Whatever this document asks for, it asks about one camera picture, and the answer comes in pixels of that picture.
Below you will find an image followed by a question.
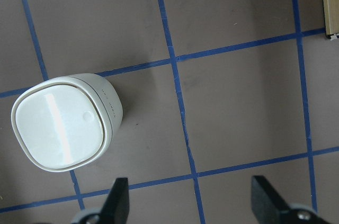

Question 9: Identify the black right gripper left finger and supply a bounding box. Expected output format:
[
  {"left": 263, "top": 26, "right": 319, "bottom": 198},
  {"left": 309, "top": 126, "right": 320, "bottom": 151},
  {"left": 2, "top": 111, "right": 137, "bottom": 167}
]
[{"left": 71, "top": 177, "right": 129, "bottom": 223}]

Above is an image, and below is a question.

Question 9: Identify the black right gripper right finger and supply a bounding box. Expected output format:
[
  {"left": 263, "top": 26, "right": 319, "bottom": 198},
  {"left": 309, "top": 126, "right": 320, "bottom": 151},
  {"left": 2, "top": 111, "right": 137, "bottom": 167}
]
[{"left": 251, "top": 175, "right": 328, "bottom": 224}]

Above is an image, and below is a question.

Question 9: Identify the white trash can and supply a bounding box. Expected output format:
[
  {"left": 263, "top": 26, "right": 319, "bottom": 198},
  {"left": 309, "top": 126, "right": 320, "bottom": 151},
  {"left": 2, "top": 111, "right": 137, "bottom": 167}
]
[{"left": 11, "top": 73, "right": 123, "bottom": 173}]

